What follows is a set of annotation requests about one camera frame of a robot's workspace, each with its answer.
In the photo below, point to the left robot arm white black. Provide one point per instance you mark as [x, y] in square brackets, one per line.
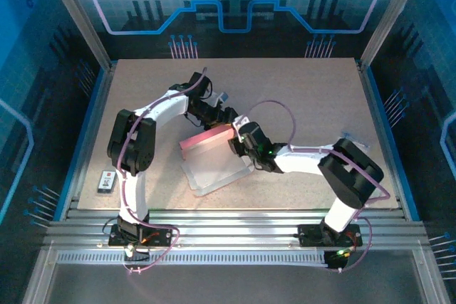
[167, 104]

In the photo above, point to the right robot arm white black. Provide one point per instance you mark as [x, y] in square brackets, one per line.
[303, 161]

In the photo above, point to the black box with green light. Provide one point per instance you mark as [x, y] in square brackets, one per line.
[335, 261]

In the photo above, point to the blue clear plastic piece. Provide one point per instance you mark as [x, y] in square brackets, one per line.
[351, 135]

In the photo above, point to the blue edge trim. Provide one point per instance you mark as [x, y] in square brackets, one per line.
[90, 111]
[385, 122]

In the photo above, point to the small card red white label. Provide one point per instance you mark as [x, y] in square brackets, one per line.
[107, 181]

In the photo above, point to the aluminium table edge rail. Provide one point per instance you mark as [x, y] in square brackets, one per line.
[231, 225]

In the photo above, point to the aluminium side rail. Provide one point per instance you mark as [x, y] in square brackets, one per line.
[378, 122]
[99, 111]

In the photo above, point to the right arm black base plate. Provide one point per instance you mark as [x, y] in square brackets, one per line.
[308, 234]

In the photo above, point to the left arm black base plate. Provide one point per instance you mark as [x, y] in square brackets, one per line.
[160, 233]

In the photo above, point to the aluminium frame post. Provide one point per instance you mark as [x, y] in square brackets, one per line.
[391, 15]
[80, 15]

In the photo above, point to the aluminium lower frame rail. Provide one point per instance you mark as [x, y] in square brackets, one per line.
[39, 279]
[431, 279]

